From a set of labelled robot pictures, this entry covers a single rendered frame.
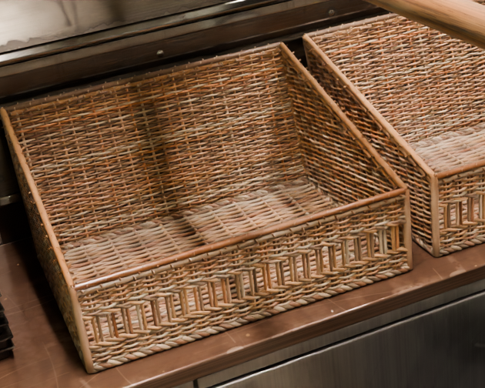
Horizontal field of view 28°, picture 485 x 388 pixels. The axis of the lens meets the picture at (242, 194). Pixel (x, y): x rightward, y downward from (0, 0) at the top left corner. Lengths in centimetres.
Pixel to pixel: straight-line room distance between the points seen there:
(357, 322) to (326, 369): 9
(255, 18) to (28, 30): 44
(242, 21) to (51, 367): 77
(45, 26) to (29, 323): 52
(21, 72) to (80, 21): 14
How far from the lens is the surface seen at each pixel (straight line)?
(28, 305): 167
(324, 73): 186
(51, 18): 175
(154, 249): 174
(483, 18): 74
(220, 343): 148
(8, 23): 174
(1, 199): 180
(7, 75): 177
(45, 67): 178
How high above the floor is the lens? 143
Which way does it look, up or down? 26 degrees down
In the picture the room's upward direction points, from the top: 7 degrees counter-clockwise
